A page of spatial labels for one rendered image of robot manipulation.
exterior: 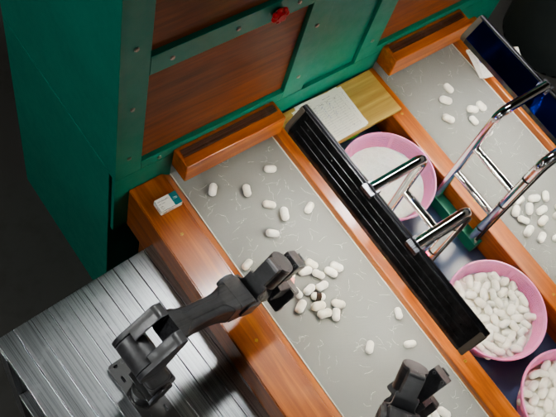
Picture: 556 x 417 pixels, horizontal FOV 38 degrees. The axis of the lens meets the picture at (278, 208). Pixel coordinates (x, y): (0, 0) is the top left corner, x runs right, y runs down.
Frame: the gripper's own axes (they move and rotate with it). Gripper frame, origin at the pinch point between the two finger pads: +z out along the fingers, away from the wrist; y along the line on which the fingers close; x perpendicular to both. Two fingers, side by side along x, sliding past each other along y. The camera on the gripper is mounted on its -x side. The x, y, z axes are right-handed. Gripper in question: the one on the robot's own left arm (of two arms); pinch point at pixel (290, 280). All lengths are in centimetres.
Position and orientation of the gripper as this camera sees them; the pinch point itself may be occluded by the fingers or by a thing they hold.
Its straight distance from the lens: 188.9
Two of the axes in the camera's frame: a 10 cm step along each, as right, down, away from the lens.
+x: -6.6, 6.4, 4.0
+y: -5.8, -7.7, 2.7
